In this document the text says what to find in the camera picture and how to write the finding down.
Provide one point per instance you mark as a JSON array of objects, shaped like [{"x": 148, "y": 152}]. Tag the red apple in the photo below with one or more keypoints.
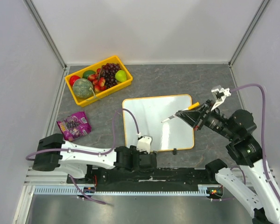
[{"x": 73, "y": 79}]

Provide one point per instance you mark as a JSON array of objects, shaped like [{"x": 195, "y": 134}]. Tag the whiteboard with yellow frame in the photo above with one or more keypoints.
[{"x": 150, "y": 114}]

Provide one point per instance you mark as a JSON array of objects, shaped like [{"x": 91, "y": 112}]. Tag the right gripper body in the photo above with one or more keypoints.
[{"x": 202, "y": 117}]

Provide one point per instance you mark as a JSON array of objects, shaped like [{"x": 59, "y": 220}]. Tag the red cherries cluster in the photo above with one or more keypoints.
[{"x": 98, "y": 81}]

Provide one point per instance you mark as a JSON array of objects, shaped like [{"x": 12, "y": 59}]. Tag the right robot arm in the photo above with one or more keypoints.
[{"x": 262, "y": 203}]

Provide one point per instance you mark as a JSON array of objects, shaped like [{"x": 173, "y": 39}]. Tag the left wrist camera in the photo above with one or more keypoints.
[{"x": 144, "y": 144}]

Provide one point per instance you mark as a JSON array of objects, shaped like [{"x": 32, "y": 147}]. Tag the white marker with yellow cap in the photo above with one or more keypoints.
[{"x": 193, "y": 106}]

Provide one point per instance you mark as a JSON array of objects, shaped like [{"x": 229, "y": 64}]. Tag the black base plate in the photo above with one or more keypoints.
[{"x": 159, "y": 179}]

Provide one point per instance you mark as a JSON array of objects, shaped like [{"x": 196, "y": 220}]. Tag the green pear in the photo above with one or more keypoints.
[{"x": 121, "y": 76}]

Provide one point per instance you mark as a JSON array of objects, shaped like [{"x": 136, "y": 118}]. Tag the green melon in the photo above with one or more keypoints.
[{"x": 82, "y": 88}]

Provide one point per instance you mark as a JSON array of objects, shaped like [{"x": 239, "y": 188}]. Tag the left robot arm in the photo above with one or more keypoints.
[{"x": 55, "y": 153}]

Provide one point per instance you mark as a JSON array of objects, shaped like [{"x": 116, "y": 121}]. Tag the green lime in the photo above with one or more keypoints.
[{"x": 87, "y": 73}]

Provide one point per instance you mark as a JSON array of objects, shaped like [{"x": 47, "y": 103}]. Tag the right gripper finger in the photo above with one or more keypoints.
[
  {"x": 200, "y": 109},
  {"x": 192, "y": 120}
]

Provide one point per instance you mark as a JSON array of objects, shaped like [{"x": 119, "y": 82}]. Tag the purple snack bag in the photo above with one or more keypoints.
[{"x": 74, "y": 126}]

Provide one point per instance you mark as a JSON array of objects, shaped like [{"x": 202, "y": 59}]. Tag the purple grape bunch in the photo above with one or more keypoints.
[{"x": 108, "y": 72}]

